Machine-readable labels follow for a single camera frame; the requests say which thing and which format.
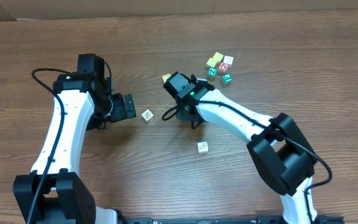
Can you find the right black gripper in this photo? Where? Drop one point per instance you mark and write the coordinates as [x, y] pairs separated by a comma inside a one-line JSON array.
[[183, 114]]

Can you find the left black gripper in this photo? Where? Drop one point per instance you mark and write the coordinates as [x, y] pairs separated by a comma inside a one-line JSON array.
[[128, 107]]

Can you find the white block red drawing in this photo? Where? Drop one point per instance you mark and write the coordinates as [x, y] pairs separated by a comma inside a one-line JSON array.
[[148, 116]]

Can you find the green V block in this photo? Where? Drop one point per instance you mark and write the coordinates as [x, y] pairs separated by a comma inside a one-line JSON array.
[[202, 147]]

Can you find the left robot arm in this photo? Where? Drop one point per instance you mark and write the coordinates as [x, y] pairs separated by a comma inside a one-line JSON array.
[[83, 100]]

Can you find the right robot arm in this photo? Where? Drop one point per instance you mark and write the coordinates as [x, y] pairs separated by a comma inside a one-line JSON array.
[[280, 152]]

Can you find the lone yellow block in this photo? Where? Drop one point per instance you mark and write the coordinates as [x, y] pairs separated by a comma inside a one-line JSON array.
[[165, 77]]

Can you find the green Z block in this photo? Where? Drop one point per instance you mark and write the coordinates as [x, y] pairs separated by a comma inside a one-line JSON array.
[[211, 74]]

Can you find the green E block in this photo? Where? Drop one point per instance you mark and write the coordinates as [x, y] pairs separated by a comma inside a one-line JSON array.
[[226, 80]]

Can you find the yellow block front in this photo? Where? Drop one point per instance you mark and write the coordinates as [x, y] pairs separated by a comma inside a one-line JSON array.
[[211, 63]]

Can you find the yellow block rear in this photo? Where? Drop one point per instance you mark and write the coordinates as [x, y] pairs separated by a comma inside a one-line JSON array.
[[218, 56]]

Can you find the white block in cluster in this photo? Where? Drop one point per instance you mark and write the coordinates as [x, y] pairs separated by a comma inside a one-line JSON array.
[[228, 60]]

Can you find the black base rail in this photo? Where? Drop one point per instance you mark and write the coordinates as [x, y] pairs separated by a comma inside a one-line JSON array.
[[204, 221]]

